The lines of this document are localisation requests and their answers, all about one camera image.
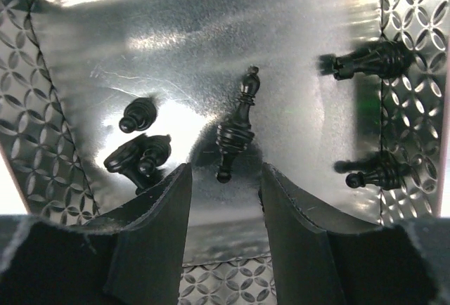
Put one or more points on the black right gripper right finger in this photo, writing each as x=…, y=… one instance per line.
x=321, y=255

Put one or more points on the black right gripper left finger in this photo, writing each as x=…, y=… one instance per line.
x=130, y=255

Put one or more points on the pink plastic tray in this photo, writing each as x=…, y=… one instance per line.
x=102, y=99

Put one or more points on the black chess bishop piece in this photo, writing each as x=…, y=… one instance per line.
x=235, y=134

